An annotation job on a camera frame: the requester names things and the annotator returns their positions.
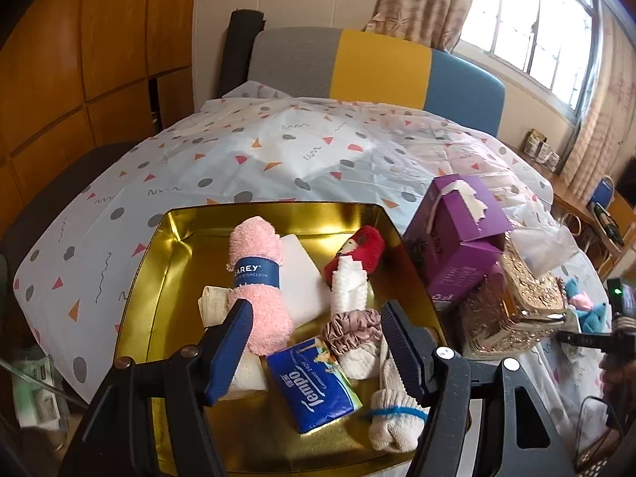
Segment blue plush toy pink shirt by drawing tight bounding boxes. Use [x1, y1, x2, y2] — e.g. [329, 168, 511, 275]
[565, 278, 607, 334]

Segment beige cloth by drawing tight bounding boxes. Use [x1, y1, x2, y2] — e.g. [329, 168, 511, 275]
[197, 284, 270, 403]

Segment mauve satin scrunchie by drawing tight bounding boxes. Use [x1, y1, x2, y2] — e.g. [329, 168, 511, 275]
[321, 309, 383, 355]

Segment white towel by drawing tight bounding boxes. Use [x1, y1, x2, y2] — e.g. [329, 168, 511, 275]
[280, 234, 331, 328]

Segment white knit glove blue band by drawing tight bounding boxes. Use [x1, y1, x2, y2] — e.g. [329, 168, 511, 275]
[368, 339, 429, 453]

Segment white knitted sock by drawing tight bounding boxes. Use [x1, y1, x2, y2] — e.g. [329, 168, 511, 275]
[322, 255, 383, 380]

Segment pink fuzzy socks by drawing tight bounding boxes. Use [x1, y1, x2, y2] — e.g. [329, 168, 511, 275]
[227, 217, 294, 357]

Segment blue Tempo tissue pack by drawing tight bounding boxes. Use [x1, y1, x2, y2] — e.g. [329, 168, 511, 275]
[266, 337, 362, 434]

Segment red plush sock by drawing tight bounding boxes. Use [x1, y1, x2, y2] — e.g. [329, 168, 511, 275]
[324, 225, 385, 287]

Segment person's right hand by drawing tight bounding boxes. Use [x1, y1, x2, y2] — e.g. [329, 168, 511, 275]
[599, 354, 635, 411]

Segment gold metal tray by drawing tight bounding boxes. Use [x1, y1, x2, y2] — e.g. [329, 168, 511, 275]
[112, 200, 461, 477]

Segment blue folding chair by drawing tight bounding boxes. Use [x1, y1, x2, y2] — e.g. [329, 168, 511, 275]
[588, 175, 615, 211]

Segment ornate gold tissue box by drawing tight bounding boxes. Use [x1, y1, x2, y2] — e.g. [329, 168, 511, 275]
[459, 240, 567, 360]

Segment wooden side desk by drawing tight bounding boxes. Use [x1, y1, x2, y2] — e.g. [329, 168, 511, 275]
[514, 149, 621, 256]

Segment purple tissue carton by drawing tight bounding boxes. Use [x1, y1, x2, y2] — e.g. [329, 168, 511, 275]
[403, 175, 513, 312]

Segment patterned plastic tablecloth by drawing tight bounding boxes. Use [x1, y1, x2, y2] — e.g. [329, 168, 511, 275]
[12, 81, 622, 477]

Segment right floral curtain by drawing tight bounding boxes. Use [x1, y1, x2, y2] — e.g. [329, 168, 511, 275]
[560, 8, 635, 202]

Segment floral curtain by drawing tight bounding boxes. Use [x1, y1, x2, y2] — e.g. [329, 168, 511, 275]
[365, 0, 473, 53]
[560, 8, 635, 202]

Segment packages on desk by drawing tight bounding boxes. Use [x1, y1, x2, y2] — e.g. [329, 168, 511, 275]
[523, 128, 560, 173]

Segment grey yellow blue headboard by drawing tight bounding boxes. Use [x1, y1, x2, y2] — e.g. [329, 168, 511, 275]
[248, 27, 506, 137]

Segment black rolled mat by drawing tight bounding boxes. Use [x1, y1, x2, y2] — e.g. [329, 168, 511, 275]
[217, 9, 265, 97]

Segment wooden wardrobe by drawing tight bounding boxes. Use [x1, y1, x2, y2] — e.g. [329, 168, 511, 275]
[1, 0, 194, 229]

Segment left floral curtain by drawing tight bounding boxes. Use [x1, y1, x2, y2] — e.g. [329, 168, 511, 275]
[365, 0, 473, 53]

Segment window with metal frame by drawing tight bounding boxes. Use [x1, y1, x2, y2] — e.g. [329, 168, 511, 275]
[455, 0, 598, 123]

